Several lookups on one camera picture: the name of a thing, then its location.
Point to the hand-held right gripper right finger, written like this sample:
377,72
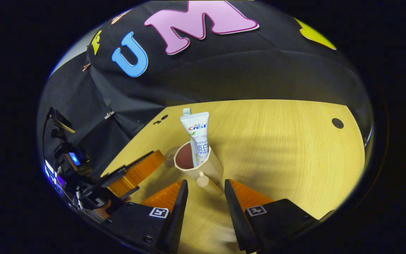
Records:
236,218

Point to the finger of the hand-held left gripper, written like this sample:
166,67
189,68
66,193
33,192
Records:
113,174
139,171

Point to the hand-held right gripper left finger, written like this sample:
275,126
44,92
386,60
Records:
178,218

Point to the beige cup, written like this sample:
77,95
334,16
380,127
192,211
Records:
210,169

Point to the white toothpaste tube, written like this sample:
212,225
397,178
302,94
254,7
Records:
197,130

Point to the wooden desktop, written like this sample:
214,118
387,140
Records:
287,158

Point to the silver metal clip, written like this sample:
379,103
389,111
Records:
109,114

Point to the copper cloth clip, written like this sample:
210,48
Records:
86,67

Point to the black backdrop cloth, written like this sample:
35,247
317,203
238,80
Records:
241,67

